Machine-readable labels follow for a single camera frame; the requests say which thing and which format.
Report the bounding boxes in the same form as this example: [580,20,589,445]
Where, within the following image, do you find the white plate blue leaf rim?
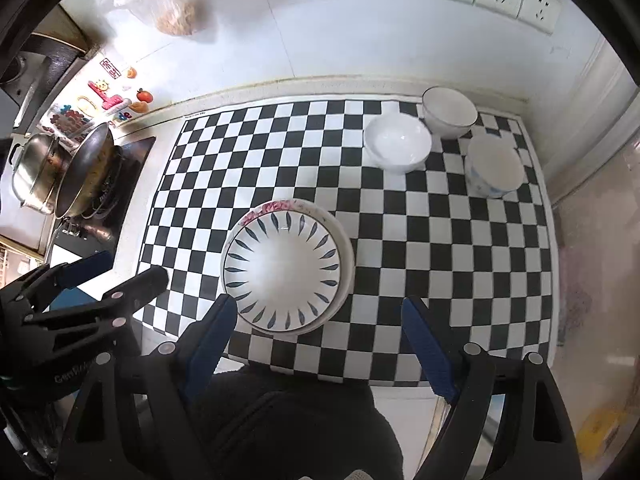
[221,210,342,333]

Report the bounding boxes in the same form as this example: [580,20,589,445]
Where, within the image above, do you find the white bowl blue pattern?
[464,133,525,198]

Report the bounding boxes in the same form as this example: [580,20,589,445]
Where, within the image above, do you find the plain white bowl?
[363,113,433,174]

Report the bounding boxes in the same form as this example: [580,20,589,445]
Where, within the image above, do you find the white bowl dark rim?
[422,86,478,139]

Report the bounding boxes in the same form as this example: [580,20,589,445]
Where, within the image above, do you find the black white checkered mat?
[136,96,554,388]

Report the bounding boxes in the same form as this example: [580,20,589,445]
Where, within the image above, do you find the steel wok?
[54,122,120,220]

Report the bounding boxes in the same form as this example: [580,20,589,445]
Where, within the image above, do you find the stainless steel pot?
[9,133,70,214]

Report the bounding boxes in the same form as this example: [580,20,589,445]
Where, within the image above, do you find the range hood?
[1,4,94,133]

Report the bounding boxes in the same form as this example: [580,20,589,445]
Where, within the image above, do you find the colourful wall stickers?
[38,55,154,138]

